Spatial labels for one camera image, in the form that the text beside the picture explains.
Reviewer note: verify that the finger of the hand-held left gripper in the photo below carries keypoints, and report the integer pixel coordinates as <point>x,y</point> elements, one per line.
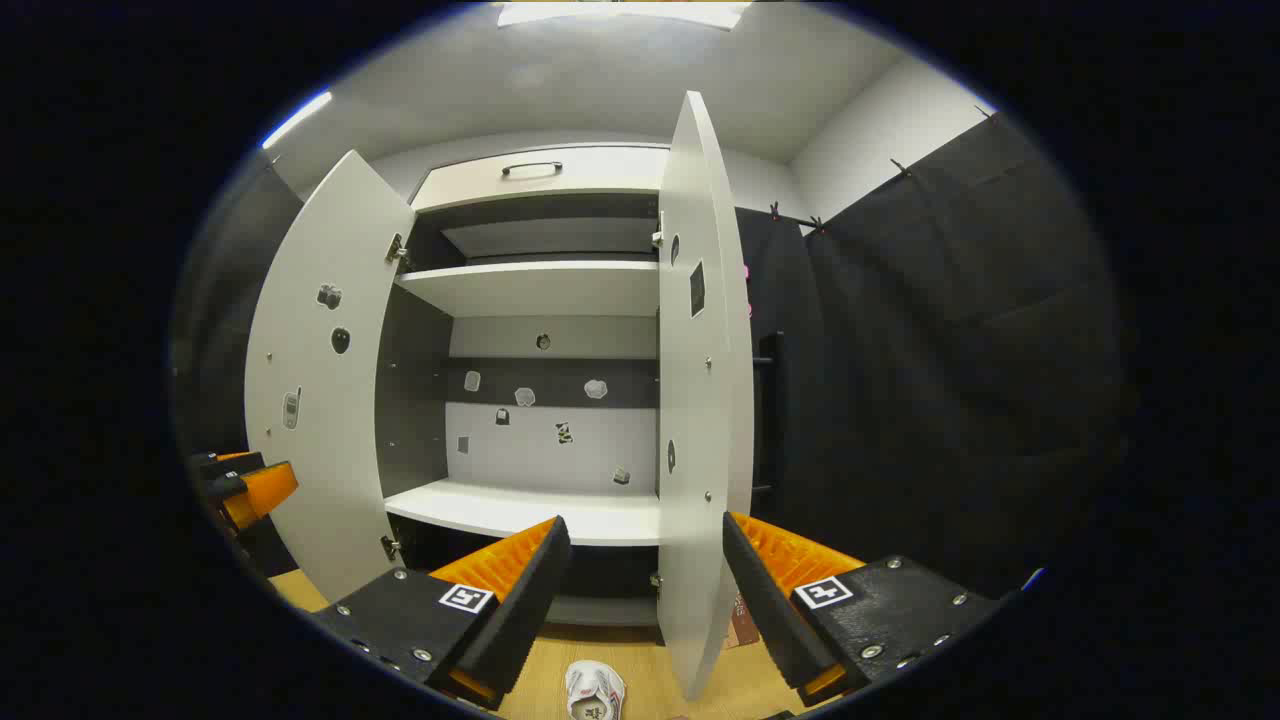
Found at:
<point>260,490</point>
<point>225,465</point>

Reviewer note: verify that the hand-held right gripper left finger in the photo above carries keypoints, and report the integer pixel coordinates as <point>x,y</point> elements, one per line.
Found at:
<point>520,610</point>

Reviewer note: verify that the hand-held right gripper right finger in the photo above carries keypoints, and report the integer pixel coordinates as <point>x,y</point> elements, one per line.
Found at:
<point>765,600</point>

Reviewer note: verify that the white shoe cabinet door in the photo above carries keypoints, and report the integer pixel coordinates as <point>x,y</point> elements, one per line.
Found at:
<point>320,400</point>
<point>695,400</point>

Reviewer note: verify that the white striped shoe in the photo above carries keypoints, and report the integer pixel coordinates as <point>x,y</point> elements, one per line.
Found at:
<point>595,688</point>

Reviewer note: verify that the white cabinet drawer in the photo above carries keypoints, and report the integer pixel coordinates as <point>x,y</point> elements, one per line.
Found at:
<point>600,170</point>

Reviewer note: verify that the brown book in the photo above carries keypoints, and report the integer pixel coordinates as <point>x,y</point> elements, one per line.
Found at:
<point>742,622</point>

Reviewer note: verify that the black backdrop cloth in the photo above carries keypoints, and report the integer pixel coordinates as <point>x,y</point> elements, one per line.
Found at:
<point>950,350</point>

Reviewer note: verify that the narrow ceiling light strip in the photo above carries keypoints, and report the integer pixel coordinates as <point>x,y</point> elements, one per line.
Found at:
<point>297,119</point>

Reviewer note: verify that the large ceiling light panel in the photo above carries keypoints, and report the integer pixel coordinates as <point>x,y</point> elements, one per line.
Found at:
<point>620,12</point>

